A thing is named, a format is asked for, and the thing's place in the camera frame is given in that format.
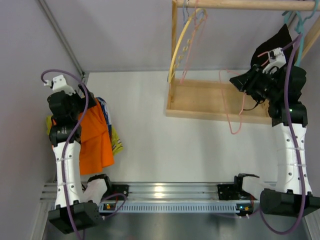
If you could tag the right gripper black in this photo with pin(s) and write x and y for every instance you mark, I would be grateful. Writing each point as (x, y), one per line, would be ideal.
(249, 81)

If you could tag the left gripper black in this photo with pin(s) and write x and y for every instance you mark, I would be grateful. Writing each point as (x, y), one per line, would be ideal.
(85, 94)

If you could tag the blue patterned trousers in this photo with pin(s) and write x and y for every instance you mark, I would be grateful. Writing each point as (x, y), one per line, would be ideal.
(104, 108)

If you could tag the orange trousers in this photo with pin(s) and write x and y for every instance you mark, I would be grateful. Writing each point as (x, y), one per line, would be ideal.
(96, 149)

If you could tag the pink hanger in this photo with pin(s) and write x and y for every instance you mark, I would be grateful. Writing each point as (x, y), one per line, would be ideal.
(199, 19)
(226, 106)

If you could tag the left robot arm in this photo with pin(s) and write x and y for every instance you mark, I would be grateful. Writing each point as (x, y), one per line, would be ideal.
(75, 208)

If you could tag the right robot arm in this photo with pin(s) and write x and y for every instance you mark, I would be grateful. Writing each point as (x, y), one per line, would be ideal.
(289, 123)

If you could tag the yellow-green trousers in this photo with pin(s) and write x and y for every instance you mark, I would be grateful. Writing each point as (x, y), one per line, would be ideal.
(117, 145)

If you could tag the black trousers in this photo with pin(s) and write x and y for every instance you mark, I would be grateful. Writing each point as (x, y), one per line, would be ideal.
(279, 40)

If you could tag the teal hanger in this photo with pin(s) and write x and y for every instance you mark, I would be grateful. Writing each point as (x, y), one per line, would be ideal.
(309, 39)

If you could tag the yellow hanger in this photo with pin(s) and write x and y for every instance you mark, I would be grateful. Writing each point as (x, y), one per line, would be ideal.
(178, 59)

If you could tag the light blue hanger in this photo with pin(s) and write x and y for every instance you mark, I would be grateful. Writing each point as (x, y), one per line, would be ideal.
(185, 11)

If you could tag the wooden clothes rack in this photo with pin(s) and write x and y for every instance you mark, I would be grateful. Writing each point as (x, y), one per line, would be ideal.
(200, 99)

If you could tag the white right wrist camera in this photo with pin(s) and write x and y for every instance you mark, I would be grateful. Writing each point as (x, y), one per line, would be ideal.
(276, 60)

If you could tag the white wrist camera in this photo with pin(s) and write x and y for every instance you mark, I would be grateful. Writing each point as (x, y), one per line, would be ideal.
(276, 60)
(58, 84)

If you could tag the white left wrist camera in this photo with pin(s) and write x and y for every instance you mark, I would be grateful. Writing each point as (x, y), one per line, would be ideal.
(58, 84)

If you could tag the slotted grey cable duct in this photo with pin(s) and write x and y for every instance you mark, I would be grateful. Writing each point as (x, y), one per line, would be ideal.
(215, 207)

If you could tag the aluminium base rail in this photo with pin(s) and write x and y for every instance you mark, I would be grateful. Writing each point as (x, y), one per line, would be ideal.
(169, 191)

